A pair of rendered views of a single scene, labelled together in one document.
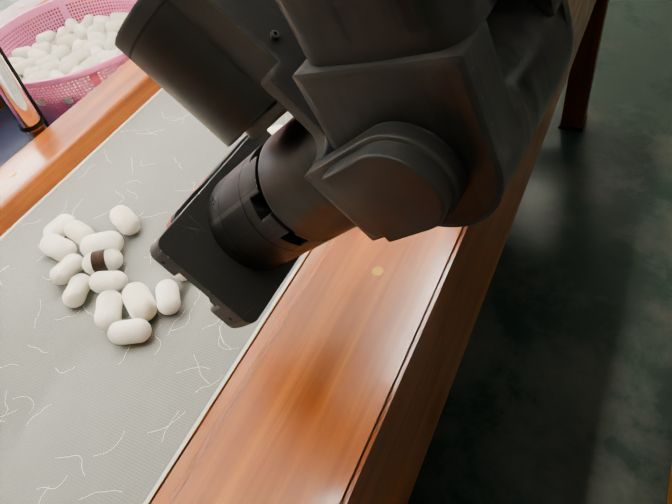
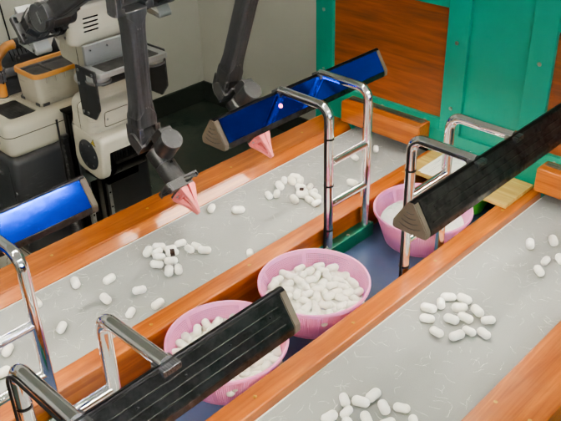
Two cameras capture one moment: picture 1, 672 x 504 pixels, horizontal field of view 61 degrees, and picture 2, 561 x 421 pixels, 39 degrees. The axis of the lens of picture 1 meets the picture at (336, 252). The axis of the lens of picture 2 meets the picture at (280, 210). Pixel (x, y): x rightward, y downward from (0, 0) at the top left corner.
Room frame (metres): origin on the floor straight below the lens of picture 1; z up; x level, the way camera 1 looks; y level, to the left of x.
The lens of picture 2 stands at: (2.29, 0.46, 1.87)
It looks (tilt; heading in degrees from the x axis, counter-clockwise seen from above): 31 degrees down; 190
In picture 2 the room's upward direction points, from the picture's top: 2 degrees counter-clockwise
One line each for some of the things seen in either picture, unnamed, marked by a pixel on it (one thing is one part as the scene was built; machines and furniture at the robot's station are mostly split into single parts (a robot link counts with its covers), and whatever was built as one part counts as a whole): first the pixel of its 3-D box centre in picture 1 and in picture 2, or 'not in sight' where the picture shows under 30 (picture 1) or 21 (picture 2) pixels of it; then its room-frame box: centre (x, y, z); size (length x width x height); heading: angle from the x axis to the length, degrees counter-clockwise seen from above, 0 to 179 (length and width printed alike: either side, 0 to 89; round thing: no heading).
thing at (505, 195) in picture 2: not in sight; (467, 177); (0.27, 0.66, 0.77); 0.33 x 0.15 x 0.01; 55
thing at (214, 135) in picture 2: not in sight; (302, 93); (0.43, 0.21, 1.08); 0.62 x 0.08 x 0.07; 145
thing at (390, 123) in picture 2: not in sight; (383, 120); (0.03, 0.41, 0.83); 0.30 x 0.06 x 0.07; 55
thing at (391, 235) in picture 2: not in sight; (422, 221); (0.45, 0.54, 0.72); 0.27 x 0.27 x 0.10
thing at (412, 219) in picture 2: not in sight; (495, 160); (0.75, 0.67, 1.08); 0.62 x 0.08 x 0.07; 145
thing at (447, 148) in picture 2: not in sight; (454, 218); (0.71, 0.60, 0.90); 0.20 x 0.19 x 0.45; 145
